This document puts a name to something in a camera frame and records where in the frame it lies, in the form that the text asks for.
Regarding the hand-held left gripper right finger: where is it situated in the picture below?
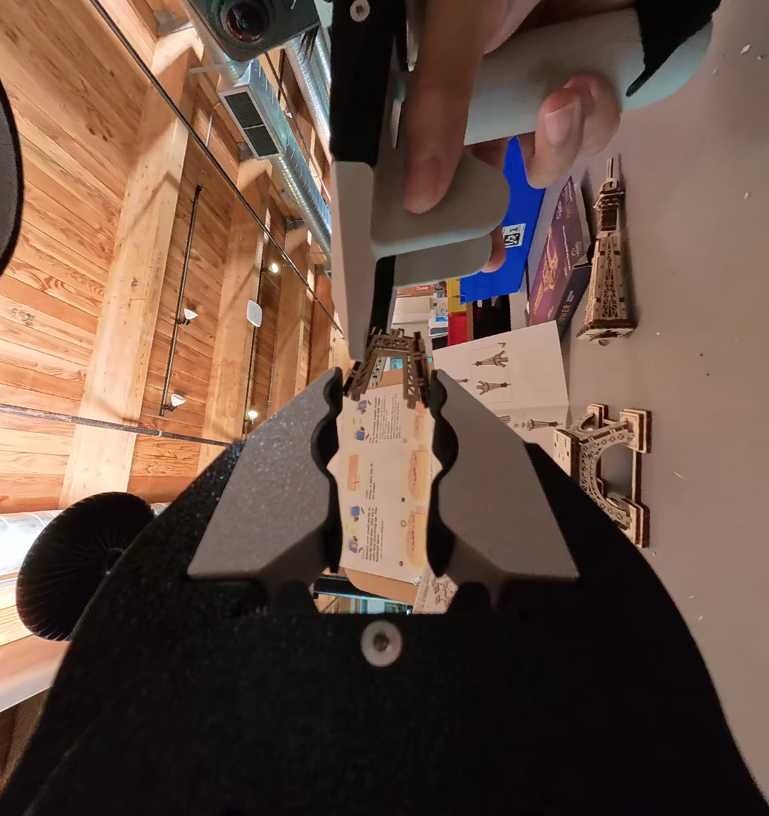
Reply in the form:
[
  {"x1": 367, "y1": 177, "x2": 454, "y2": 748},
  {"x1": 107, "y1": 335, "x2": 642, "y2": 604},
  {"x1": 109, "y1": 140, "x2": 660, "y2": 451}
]
[{"x1": 424, "y1": 368, "x2": 582, "y2": 590}]

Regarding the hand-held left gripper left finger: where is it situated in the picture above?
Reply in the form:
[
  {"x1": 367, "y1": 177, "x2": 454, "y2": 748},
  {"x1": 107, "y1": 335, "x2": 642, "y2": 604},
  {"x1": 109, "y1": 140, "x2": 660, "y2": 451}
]
[{"x1": 185, "y1": 366, "x2": 346, "y2": 582}]

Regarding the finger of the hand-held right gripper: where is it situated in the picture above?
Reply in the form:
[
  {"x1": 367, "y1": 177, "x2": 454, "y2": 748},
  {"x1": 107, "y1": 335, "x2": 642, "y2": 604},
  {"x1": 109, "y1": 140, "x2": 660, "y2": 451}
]
[{"x1": 330, "y1": 161, "x2": 396, "y2": 362}]

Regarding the wooden tower spire section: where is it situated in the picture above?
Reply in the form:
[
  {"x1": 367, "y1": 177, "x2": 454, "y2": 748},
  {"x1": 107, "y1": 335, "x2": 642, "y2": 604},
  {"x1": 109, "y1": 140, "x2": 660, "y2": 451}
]
[{"x1": 576, "y1": 158, "x2": 637, "y2": 346}]

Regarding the person's right hand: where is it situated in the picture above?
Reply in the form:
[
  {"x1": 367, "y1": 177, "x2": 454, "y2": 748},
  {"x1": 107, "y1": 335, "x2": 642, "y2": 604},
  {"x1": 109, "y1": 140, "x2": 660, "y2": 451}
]
[{"x1": 400, "y1": 0, "x2": 637, "y2": 215}]

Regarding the wooden tower arched base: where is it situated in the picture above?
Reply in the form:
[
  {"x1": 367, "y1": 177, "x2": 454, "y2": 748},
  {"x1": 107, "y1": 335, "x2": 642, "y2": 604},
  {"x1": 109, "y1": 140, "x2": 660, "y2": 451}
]
[{"x1": 553, "y1": 405, "x2": 653, "y2": 549}]

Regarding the white air vent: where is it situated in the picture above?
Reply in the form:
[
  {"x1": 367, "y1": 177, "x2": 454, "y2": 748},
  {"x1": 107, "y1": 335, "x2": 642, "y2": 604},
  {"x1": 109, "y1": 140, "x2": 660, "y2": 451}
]
[{"x1": 217, "y1": 86, "x2": 284, "y2": 162}]

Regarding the printed sheet with yellow pictures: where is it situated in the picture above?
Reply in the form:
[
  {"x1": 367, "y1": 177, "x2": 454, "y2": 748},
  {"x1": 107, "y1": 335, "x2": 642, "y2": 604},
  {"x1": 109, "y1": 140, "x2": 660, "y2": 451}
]
[{"x1": 326, "y1": 382, "x2": 452, "y2": 584}]

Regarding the white assembly instruction sheet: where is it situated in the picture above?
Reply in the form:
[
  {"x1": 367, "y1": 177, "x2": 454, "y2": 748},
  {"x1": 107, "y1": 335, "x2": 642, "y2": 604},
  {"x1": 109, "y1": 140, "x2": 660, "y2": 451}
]
[{"x1": 416, "y1": 320, "x2": 571, "y2": 613}]

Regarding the blue plastic bin with tag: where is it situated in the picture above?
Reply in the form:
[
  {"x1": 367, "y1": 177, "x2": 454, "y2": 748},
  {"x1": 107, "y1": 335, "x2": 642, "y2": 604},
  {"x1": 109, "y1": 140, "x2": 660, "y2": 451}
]
[{"x1": 459, "y1": 136, "x2": 546, "y2": 306}]

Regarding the black ribbed round fixture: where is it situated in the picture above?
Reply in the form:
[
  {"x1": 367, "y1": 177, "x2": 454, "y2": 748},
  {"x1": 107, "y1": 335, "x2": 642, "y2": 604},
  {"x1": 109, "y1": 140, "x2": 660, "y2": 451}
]
[{"x1": 16, "y1": 491, "x2": 157, "y2": 641}]

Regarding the purple puzzle box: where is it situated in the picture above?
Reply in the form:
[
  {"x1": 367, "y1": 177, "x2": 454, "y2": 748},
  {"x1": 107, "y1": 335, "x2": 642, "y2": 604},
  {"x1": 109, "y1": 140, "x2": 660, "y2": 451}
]
[{"x1": 526, "y1": 175, "x2": 594, "y2": 339}]

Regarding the silver air duct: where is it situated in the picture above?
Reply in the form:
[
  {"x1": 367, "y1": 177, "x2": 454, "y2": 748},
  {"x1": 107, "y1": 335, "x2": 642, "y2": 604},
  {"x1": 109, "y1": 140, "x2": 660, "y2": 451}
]
[{"x1": 275, "y1": 32, "x2": 334, "y2": 256}]

